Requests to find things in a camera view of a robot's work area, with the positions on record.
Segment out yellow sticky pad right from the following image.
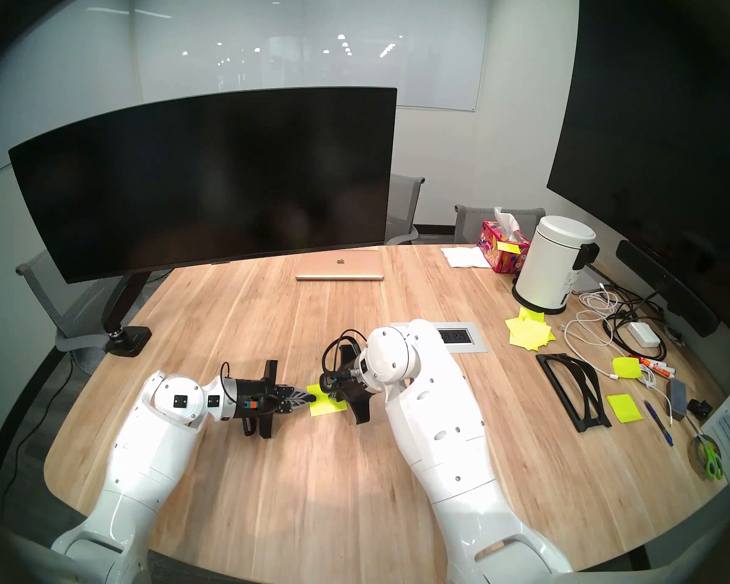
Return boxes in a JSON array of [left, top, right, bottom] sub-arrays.
[[606, 394, 644, 423]]

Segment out white paper napkin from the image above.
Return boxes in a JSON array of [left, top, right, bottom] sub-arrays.
[[441, 246, 492, 269]]

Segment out black video sound bar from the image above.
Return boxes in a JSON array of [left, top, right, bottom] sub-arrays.
[[616, 240, 720, 338]]

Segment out white charging cable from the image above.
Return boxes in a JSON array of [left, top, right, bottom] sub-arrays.
[[561, 282, 676, 422]]

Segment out loose yellow sticky notes pile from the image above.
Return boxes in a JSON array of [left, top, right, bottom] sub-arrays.
[[504, 306, 557, 350]]

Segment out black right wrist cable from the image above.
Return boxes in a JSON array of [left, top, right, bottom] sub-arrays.
[[322, 328, 369, 377]]

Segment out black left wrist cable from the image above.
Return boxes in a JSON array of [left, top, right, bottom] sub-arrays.
[[220, 362, 262, 436]]

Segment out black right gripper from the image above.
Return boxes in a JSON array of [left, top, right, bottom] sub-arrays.
[[319, 344, 379, 425]]

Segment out colourful tissue box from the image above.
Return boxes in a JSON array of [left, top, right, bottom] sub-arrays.
[[477, 207, 531, 274]]

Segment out white power adapter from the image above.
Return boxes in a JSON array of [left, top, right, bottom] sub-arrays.
[[627, 322, 661, 348]]

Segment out glass wall whiteboard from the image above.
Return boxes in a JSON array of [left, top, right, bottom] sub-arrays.
[[133, 0, 490, 112]]

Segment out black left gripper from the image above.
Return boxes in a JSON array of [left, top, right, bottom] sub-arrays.
[[234, 359, 317, 439]]

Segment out silver table power outlet panel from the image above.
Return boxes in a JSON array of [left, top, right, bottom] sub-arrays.
[[435, 322, 488, 353]]

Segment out clear tape roll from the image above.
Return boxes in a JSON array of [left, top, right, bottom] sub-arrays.
[[689, 436, 723, 477]]

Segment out red white marker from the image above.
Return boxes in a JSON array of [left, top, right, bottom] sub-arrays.
[[630, 355, 676, 377]]

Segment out blue pen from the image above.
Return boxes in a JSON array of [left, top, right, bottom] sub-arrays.
[[643, 399, 675, 447]]

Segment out white cylindrical trash can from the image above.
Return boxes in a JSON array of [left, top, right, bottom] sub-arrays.
[[512, 215, 601, 315]]

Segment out green handled scissors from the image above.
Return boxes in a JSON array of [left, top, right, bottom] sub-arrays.
[[697, 434, 725, 481]]

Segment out rose gold closed laptop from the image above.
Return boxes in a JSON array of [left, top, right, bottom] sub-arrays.
[[296, 249, 385, 282]]

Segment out yellow sticky note pad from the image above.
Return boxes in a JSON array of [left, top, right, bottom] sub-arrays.
[[306, 384, 348, 417]]

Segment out black folding laptop stand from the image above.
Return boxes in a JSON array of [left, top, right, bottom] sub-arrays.
[[535, 353, 613, 433]]

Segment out curved black ultrawide monitor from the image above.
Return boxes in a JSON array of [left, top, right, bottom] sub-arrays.
[[9, 87, 398, 285]]

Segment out grey whiteboard eraser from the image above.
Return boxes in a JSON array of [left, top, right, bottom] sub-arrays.
[[665, 378, 688, 421]]

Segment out black cable bundle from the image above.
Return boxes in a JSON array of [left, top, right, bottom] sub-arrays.
[[602, 288, 670, 361]]

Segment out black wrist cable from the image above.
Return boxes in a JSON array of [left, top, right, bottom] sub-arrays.
[[322, 328, 369, 377], [220, 362, 262, 436]]

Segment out large black wall television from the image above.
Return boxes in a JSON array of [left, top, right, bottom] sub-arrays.
[[546, 0, 730, 334]]

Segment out black floor cable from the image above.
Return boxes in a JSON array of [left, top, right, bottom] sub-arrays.
[[0, 358, 74, 516]]

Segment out grey mesh office chair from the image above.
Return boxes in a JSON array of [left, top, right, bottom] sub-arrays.
[[15, 248, 141, 377], [454, 204, 546, 245], [384, 174, 425, 246]]

